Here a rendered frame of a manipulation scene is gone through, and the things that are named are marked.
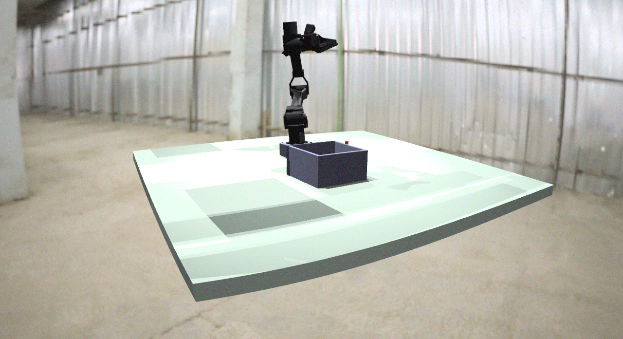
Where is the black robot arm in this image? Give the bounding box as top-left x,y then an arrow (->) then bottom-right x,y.
282,21 -> 315,145

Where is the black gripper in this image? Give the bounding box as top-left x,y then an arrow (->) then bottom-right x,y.
297,33 -> 338,53

